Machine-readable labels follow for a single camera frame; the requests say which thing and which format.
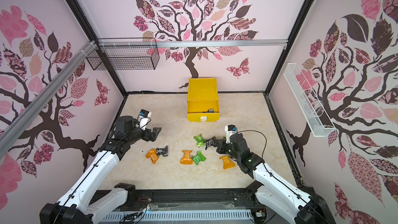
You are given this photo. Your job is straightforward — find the black cookie packet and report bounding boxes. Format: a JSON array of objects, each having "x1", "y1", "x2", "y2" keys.
[
  {"x1": 204, "y1": 136, "x2": 217, "y2": 150},
  {"x1": 155, "y1": 146, "x2": 169, "y2": 157},
  {"x1": 205, "y1": 108, "x2": 215, "y2": 113}
]

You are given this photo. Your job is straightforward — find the yellow plastic drawer cabinet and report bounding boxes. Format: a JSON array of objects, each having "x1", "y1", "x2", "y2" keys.
[{"x1": 187, "y1": 78, "x2": 220, "y2": 122}]

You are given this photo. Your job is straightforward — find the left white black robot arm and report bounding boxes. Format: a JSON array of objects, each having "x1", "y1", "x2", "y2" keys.
[{"x1": 39, "y1": 110, "x2": 161, "y2": 224}]

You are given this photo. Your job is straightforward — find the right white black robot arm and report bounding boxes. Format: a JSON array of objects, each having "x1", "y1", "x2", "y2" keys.
[{"x1": 215, "y1": 125, "x2": 335, "y2": 224}]

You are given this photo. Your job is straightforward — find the orange cookie packet right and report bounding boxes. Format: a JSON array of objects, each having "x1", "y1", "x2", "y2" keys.
[{"x1": 219, "y1": 155, "x2": 236, "y2": 170}]

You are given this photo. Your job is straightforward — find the orange cookie packet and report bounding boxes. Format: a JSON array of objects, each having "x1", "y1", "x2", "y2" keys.
[
  {"x1": 219, "y1": 155, "x2": 236, "y2": 170},
  {"x1": 145, "y1": 148, "x2": 159, "y2": 164},
  {"x1": 180, "y1": 150, "x2": 194, "y2": 165}
]

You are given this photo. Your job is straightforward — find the orange cookie packet left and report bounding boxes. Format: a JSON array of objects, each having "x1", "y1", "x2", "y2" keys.
[{"x1": 145, "y1": 148, "x2": 159, "y2": 164}]

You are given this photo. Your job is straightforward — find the green cookie packet upper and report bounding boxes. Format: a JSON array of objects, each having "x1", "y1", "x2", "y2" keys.
[{"x1": 193, "y1": 134, "x2": 206, "y2": 148}]

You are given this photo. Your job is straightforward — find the green cookie packet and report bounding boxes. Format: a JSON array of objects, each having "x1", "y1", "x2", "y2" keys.
[
  {"x1": 193, "y1": 134, "x2": 206, "y2": 148},
  {"x1": 192, "y1": 150, "x2": 207, "y2": 165}
]

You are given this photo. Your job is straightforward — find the green cookie packet centre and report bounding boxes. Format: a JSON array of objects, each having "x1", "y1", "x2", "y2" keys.
[{"x1": 192, "y1": 150, "x2": 207, "y2": 165}]

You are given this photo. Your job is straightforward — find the orange cookie packet centre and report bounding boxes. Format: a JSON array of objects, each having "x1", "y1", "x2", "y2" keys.
[{"x1": 180, "y1": 150, "x2": 194, "y2": 165}]

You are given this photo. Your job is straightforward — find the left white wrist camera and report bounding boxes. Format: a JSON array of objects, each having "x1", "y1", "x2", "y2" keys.
[{"x1": 137, "y1": 110, "x2": 152, "y2": 130}]

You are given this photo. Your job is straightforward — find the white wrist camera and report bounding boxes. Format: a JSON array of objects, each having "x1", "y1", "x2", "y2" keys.
[
  {"x1": 225, "y1": 124, "x2": 238, "y2": 144},
  {"x1": 137, "y1": 110, "x2": 152, "y2": 130}
]

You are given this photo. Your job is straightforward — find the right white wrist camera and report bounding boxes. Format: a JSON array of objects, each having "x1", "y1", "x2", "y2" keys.
[{"x1": 225, "y1": 124, "x2": 238, "y2": 144}]

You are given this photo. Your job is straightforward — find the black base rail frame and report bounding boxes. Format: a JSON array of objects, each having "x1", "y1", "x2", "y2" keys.
[{"x1": 90, "y1": 188, "x2": 324, "y2": 224}]

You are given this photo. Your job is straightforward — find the white slotted cable duct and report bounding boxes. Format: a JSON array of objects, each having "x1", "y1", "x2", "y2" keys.
[{"x1": 100, "y1": 209, "x2": 253, "y2": 224}]

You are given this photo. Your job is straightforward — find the black wire basket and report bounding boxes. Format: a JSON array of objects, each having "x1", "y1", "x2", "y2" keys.
[{"x1": 87, "y1": 37, "x2": 160, "y2": 71}]

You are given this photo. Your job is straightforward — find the white wire shelf basket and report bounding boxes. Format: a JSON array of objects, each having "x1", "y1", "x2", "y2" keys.
[{"x1": 284, "y1": 63, "x2": 336, "y2": 138}]

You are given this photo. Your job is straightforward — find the aluminium rail back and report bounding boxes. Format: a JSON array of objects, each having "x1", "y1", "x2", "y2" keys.
[{"x1": 99, "y1": 39, "x2": 288, "y2": 48}]

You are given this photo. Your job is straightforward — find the aluminium rail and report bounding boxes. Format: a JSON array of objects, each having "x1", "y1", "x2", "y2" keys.
[
  {"x1": 1, "y1": 41, "x2": 96, "y2": 157},
  {"x1": 99, "y1": 39, "x2": 288, "y2": 48}
]

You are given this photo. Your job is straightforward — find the aluminium rail left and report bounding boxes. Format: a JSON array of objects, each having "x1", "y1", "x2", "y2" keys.
[{"x1": 1, "y1": 41, "x2": 96, "y2": 157}]

